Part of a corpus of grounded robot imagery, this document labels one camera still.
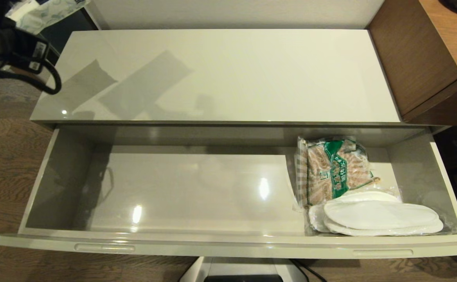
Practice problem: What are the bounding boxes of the dark glass door panel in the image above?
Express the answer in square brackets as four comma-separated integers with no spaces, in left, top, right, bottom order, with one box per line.
[37,7,99,66]

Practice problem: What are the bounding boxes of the brown wooden desk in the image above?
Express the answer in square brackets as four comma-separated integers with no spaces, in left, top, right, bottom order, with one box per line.
[367,0,457,127]

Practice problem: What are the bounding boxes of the green brown snack bag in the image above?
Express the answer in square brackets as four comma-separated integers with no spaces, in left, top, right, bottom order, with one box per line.
[294,136,381,210]

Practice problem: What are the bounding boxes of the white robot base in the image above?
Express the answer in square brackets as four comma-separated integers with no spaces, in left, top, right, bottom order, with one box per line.
[180,257,307,282]

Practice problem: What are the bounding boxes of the open grey drawer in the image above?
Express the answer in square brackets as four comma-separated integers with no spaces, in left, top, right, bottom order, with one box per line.
[0,125,457,260]

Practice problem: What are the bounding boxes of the white slippers in flat bag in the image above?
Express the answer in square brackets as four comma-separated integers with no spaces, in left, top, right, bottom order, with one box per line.
[308,190,402,234]

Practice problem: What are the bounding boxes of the glossy grey cabinet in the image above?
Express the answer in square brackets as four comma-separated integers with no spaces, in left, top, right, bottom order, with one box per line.
[30,29,449,134]

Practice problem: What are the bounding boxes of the white slippers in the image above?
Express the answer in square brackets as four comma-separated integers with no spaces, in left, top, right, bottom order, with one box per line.
[322,200,457,237]
[308,190,402,234]

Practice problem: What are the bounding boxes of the white tissue pack blue print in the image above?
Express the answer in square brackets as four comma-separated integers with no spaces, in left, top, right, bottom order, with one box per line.
[15,0,92,35]

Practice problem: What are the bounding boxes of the black floor cable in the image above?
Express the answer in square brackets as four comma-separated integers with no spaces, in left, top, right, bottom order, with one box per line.
[289,258,327,282]

